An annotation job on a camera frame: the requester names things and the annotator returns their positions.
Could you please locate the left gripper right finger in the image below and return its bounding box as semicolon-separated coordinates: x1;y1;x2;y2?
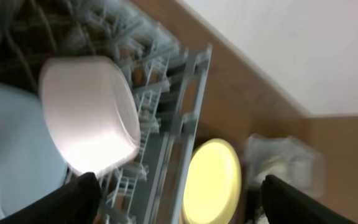
260;175;354;224

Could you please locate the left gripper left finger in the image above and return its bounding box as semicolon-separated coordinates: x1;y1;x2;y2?
0;172;102;224

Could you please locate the light blue bowl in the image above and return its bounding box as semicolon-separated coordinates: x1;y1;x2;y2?
0;83;67;219

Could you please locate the yellow round plate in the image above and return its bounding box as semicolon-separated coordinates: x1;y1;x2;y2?
182;138;242;224

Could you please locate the white pink small bowl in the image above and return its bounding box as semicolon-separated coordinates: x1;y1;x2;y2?
39;56;141;177

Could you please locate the clear plastic waste bin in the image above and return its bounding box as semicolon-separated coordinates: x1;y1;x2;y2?
244;134;325;198

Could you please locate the grey plastic dishwasher rack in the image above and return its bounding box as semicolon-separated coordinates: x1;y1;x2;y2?
0;0;211;223

